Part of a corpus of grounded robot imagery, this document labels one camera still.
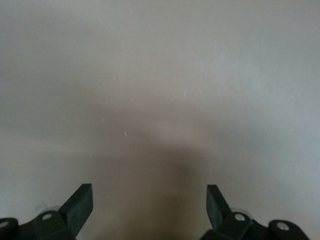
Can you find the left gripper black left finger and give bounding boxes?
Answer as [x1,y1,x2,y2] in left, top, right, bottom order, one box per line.
[19,183,94,240]

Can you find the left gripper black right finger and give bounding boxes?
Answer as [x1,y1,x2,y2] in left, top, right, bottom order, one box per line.
[202,184,252,240]

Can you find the brown table cover sheet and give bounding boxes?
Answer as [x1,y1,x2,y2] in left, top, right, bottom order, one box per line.
[0,0,320,240]

